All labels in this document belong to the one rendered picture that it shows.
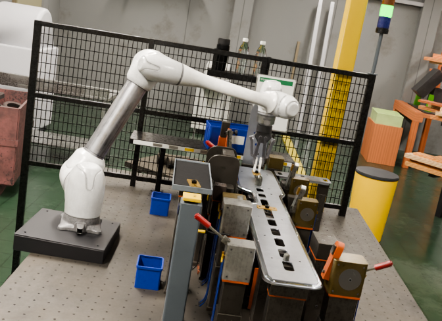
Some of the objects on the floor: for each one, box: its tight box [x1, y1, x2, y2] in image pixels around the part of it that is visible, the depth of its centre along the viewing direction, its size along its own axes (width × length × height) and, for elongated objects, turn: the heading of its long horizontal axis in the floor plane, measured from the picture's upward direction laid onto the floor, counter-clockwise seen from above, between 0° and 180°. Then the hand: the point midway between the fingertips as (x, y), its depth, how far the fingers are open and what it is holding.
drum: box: [349, 166, 399, 242], centre depth 544 cm, size 39×39×61 cm
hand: (257, 164), depth 294 cm, fingers closed, pressing on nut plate
